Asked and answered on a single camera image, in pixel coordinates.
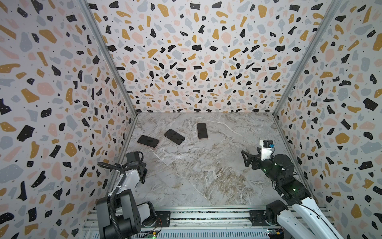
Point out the phone in pink case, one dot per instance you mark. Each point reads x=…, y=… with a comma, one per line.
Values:
x=202, y=130

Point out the purple phone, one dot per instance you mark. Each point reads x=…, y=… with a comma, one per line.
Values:
x=148, y=141

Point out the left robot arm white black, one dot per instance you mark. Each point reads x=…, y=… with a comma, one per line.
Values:
x=122, y=203

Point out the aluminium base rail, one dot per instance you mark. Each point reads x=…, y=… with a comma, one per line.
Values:
x=230, y=222

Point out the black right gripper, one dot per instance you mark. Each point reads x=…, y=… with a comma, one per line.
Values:
x=255, y=160

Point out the phone in black case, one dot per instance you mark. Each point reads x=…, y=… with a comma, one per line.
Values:
x=174, y=136

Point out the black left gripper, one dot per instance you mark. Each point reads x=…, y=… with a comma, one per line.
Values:
x=140, y=165

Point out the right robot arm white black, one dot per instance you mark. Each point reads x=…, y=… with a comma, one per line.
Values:
x=295, y=194

